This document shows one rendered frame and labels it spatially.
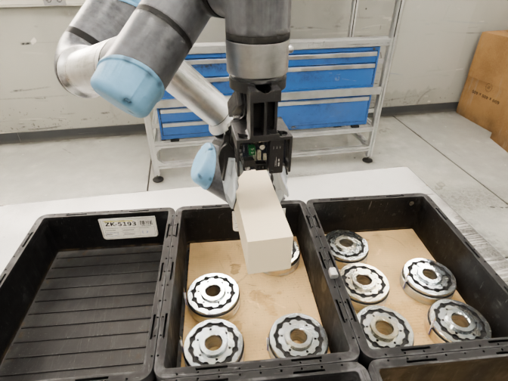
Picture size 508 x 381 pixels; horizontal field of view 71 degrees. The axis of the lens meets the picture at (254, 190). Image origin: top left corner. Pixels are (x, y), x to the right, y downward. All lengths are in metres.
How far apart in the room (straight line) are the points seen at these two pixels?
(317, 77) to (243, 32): 2.18
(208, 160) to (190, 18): 0.54
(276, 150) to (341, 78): 2.22
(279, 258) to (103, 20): 0.57
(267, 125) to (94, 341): 0.51
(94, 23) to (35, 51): 2.65
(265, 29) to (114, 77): 0.17
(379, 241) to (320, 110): 1.85
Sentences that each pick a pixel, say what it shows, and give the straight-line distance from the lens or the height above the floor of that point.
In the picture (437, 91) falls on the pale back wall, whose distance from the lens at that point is 4.20.
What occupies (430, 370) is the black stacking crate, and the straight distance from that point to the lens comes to 0.63.
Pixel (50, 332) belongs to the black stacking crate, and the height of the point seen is 0.83.
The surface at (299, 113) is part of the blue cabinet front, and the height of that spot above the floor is 0.44.
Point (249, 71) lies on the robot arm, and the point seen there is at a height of 1.30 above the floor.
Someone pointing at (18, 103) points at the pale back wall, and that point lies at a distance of 3.65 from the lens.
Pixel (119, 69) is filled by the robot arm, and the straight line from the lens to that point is 0.43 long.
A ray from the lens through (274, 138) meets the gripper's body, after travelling 0.44.
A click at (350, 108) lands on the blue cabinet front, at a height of 0.46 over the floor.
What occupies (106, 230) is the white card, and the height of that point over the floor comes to 0.89.
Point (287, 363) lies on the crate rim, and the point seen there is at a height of 0.93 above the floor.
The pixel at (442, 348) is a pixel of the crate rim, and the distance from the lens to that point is 0.64.
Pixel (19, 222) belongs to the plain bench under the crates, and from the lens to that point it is 1.36.
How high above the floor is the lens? 1.42
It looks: 34 degrees down
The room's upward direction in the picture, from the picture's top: straight up
